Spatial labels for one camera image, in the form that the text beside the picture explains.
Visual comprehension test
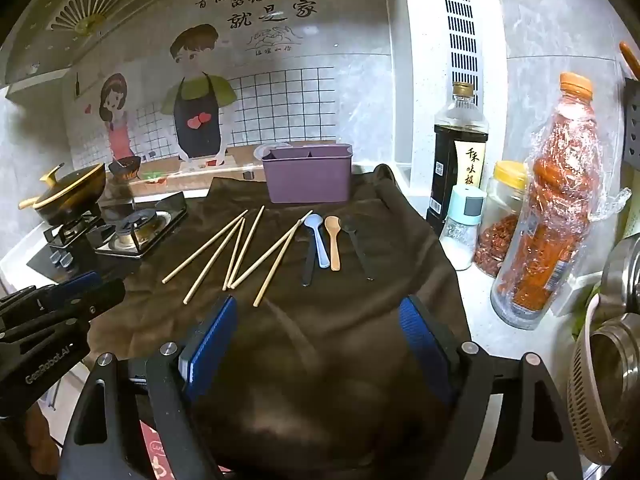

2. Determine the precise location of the brown cloth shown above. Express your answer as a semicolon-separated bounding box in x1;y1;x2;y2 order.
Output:
120;164;473;480

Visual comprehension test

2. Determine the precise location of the stainless steel pot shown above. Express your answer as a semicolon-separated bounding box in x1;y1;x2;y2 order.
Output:
597;235;640;321
590;312;640;466

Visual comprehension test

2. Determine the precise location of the bunch of bamboo chopsticks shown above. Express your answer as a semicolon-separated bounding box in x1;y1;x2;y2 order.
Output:
161;205;314;308

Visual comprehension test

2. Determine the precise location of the cartoon wall poster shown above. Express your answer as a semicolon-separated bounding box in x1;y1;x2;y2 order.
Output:
62;0;396;196

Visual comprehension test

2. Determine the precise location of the orange utensil handle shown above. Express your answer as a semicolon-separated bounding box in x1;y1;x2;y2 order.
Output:
619;41;640;81

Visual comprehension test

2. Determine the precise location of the dark soy sauce bottle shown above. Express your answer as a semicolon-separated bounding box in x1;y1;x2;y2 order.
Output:
426;81;490;236

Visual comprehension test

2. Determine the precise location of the beige plastic colander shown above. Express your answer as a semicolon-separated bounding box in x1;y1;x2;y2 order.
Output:
567;292;640;466

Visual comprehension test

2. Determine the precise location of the perforated metal spatula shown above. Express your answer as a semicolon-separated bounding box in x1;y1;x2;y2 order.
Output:
622;77;640;161

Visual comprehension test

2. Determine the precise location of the chili flake jar yellow lid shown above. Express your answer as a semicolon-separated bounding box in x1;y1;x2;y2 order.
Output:
472;161;528;279

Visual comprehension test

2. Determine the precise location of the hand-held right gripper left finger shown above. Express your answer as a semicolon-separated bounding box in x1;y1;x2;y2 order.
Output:
62;294;240;480

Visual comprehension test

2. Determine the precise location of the grey range hood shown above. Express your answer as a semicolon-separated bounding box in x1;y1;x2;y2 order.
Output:
0;0;296;88

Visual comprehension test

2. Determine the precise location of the salt shaker with blue cap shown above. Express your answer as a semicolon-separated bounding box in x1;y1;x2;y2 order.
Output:
440;184;487;271

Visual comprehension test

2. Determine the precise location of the wooden spoon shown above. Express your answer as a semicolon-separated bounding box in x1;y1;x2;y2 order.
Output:
324;216;342;270

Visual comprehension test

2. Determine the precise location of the red printed packet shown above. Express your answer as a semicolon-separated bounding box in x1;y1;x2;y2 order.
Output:
137;420;173;480

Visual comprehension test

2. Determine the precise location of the black pot with gold handles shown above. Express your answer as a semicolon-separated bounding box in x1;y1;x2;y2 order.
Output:
19;162;108;226

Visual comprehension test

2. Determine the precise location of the purple utensil holder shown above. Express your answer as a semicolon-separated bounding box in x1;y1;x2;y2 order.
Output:
261;143;354;204

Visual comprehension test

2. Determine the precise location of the gas stove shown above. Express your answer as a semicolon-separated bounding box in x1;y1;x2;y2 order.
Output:
25;195;188;276

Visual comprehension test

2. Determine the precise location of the light blue plastic spoon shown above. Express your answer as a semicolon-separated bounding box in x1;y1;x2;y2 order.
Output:
304;213;331;268

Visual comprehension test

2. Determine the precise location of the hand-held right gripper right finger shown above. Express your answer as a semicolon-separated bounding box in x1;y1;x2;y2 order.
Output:
398;295;586;480

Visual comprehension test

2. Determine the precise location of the person's left forearm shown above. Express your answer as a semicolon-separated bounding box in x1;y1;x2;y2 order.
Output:
20;405;61;466

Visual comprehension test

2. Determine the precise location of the white slotted vent panel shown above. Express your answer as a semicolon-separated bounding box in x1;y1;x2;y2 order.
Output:
390;0;508;201

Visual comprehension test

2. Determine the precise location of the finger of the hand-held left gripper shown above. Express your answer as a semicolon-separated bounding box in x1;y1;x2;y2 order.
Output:
0;271;101;311
0;278;126;343

